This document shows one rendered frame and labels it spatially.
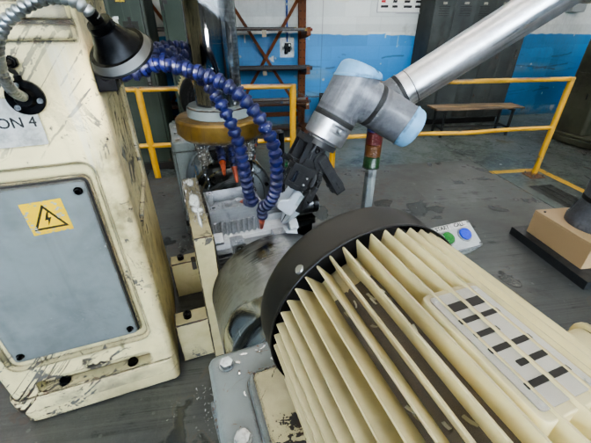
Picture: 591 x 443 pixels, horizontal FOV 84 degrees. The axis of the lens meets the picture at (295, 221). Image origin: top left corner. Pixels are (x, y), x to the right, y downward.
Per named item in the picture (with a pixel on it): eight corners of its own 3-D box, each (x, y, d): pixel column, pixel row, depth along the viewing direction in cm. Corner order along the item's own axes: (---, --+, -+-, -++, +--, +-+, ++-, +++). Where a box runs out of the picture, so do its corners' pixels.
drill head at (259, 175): (200, 253, 96) (186, 174, 83) (188, 195, 129) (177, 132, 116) (281, 236, 104) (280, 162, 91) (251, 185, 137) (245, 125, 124)
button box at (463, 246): (413, 268, 77) (425, 259, 72) (400, 242, 80) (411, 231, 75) (470, 253, 82) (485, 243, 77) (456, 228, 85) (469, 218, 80)
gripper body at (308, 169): (272, 174, 76) (296, 126, 72) (302, 186, 80) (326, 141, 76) (282, 187, 69) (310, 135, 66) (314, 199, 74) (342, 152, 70)
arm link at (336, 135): (339, 124, 76) (360, 135, 68) (328, 143, 78) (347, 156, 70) (308, 106, 71) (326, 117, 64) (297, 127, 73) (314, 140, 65)
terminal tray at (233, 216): (213, 239, 75) (208, 212, 71) (207, 217, 83) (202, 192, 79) (264, 229, 78) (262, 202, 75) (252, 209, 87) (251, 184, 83)
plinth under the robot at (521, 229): (583, 289, 100) (587, 282, 98) (509, 233, 127) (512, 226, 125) (671, 279, 104) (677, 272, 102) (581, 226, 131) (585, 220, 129)
